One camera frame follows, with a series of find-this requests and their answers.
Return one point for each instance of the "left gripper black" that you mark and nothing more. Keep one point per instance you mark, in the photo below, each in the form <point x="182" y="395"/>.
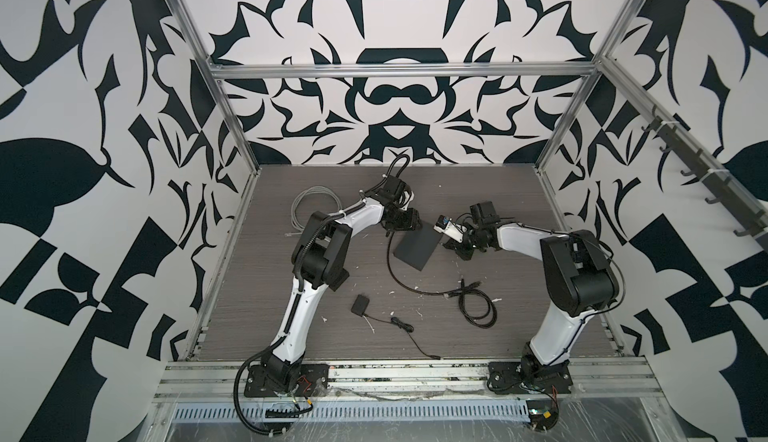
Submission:
<point x="414" y="224"/>

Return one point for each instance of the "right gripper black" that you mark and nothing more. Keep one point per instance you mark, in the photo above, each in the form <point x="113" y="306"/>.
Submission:
<point x="464" y="253"/>

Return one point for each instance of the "black network switch box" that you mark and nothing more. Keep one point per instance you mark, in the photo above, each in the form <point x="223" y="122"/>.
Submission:
<point x="417" y="246"/>

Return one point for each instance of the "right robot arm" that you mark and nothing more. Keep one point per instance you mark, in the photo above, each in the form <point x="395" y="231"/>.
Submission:
<point x="578" y="279"/>

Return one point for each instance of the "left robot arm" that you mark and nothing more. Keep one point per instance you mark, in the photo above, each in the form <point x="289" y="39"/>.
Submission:
<point x="318" y="265"/>

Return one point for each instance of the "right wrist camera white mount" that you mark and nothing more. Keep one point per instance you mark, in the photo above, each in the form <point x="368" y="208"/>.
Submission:
<point x="445" y="225"/>

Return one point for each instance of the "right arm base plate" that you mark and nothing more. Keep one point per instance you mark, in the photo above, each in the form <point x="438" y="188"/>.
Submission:
<point x="527" y="377"/>

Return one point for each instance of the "aluminium frame crossbar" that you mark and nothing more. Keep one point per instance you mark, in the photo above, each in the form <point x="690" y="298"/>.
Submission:
<point x="402" y="70"/>

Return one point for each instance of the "white slotted cable duct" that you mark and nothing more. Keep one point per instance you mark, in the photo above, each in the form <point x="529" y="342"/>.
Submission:
<point x="392" y="411"/>

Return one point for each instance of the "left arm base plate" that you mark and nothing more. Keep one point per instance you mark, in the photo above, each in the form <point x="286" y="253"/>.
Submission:
<point x="301" y="380"/>

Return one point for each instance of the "front aluminium rail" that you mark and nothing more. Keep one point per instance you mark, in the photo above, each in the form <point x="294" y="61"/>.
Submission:
<point x="589" y="377"/>

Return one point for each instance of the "wall hook rack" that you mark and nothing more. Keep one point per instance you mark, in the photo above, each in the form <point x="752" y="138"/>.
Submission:
<point x="701" y="166"/>

